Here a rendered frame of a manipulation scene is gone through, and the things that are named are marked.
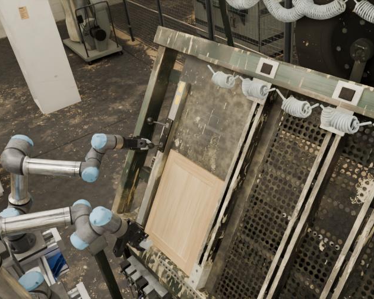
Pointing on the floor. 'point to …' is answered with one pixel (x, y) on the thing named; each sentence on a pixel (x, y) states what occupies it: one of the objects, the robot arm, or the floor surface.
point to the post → (108, 274)
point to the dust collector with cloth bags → (89, 29)
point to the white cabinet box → (39, 52)
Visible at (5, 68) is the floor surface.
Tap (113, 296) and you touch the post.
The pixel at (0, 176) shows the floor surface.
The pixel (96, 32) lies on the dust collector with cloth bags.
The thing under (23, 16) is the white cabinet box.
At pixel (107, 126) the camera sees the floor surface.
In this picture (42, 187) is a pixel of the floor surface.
